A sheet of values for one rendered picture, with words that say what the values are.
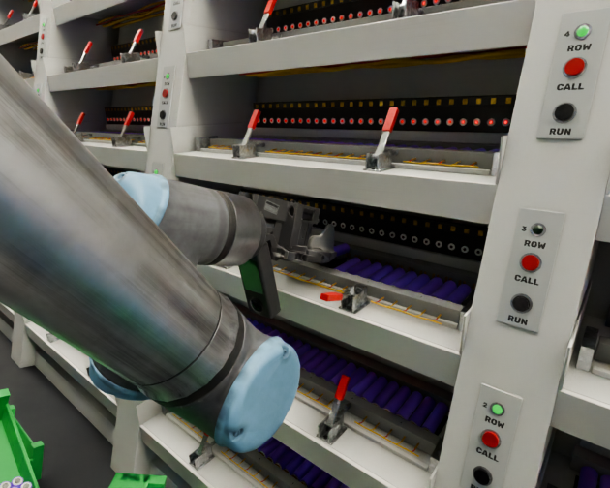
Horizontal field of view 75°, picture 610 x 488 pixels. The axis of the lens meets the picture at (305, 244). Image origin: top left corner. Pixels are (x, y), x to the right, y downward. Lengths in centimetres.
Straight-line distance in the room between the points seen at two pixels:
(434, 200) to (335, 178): 15
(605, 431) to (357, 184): 37
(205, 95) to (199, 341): 69
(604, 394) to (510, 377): 8
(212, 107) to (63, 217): 72
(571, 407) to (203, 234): 40
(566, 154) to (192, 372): 39
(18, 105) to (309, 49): 50
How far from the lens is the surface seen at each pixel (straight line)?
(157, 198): 40
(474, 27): 55
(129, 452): 106
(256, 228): 47
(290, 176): 62
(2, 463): 109
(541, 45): 51
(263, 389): 32
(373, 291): 58
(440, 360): 51
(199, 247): 43
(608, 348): 54
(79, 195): 22
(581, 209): 47
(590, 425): 50
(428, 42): 57
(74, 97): 153
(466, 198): 49
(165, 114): 89
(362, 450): 63
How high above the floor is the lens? 68
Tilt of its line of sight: 6 degrees down
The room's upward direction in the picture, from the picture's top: 9 degrees clockwise
